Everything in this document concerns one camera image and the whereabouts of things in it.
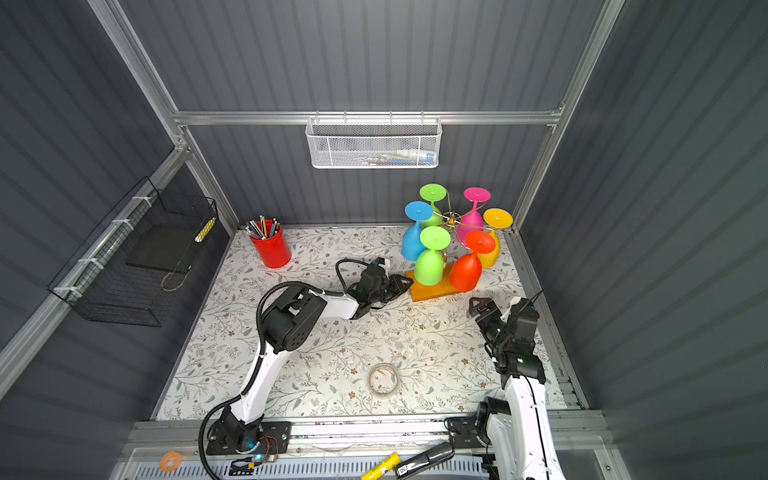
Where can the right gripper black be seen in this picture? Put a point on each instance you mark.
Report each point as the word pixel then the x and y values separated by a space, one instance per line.
pixel 486 321

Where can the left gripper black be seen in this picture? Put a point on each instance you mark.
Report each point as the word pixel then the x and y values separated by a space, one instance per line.
pixel 399 288

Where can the gold rack with orange base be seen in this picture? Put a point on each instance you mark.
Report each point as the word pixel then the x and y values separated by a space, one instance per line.
pixel 421 292

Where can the red wine glass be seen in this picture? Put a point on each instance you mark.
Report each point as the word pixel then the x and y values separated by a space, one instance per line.
pixel 467 270

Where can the green wine glass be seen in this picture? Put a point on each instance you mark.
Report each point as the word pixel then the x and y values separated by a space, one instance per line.
pixel 430 263
pixel 433 193

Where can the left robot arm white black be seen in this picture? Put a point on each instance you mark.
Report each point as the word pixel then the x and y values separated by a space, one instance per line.
pixel 285 316

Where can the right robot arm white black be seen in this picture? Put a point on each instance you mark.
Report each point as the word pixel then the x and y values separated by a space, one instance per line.
pixel 516 426

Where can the blue wine glass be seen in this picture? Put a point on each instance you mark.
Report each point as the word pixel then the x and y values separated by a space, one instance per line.
pixel 418 212

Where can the pink wine glass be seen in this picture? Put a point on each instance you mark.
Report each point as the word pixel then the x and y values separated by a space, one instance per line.
pixel 472 220

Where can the yellow wine glass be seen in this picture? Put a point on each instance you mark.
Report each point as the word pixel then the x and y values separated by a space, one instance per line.
pixel 496 219

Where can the clear tape roll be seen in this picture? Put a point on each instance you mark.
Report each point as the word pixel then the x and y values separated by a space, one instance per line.
pixel 383 380

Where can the red pencil cup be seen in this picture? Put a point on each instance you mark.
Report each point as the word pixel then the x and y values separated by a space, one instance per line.
pixel 268 239

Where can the black handheld device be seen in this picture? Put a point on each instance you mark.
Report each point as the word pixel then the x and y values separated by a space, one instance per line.
pixel 436 455

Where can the yellow marker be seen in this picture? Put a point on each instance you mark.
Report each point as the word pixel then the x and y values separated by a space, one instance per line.
pixel 379 470

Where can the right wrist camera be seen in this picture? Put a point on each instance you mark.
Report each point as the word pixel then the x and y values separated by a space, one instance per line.
pixel 515 301

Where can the white wire mesh basket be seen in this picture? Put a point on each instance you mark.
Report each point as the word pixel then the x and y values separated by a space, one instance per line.
pixel 388 142

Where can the black wire basket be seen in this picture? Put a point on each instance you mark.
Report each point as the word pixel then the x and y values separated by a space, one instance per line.
pixel 134 271

